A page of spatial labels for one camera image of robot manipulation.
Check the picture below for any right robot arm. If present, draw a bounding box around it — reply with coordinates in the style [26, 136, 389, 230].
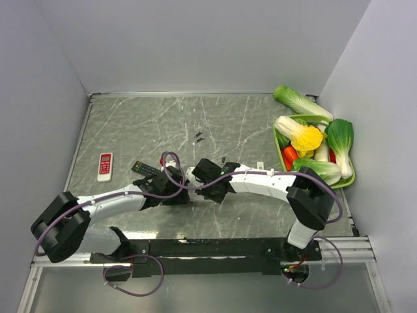
[186, 158, 336, 260]

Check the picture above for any dark green bok choy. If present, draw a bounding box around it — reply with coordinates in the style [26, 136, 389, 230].
[325, 119, 354, 179]

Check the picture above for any white radish toy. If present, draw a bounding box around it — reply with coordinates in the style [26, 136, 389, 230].
[313, 140, 330, 162]

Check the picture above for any black TV remote control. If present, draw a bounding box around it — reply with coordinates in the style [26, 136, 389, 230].
[131, 161, 160, 177]

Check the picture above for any red white AC remote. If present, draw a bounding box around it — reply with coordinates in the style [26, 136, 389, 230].
[97, 153, 113, 183]

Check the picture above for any yellow white cabbage toy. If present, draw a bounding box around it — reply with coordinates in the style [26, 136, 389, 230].
[274, 115, 327, 158]

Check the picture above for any orange carrot toy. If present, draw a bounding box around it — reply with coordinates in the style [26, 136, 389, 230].
[281, 145, 298, 171]

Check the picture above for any white slim remote control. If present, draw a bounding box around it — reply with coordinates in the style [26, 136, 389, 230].
[186, 167, 214, 203]

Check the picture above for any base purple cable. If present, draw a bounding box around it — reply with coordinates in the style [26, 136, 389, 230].
[281, 236, 344, 291]
[102, 254, 165, 298]

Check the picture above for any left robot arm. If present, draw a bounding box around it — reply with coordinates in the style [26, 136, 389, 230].
[31, 166, 189, 263]

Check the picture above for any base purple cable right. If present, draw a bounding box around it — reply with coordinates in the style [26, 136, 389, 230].
[281, 236, 344, 291]

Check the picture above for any green plastic basket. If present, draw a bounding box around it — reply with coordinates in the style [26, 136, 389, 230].
[273, 114, 355, 189]

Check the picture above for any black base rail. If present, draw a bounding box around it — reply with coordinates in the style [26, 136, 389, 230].
[90, 237, 322, 278]

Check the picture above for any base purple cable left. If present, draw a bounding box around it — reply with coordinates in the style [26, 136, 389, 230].
[102, 254, 165, 298]

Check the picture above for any napa cabbage on table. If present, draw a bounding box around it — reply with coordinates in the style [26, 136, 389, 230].
[273, 85, 334, 121]

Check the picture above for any red pepper toy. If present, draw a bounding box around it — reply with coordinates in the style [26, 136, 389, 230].
[329, 149, 336, 164]

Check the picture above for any light green cabbage front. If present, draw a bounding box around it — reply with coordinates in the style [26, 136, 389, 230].
[291, 158, 341, 186]

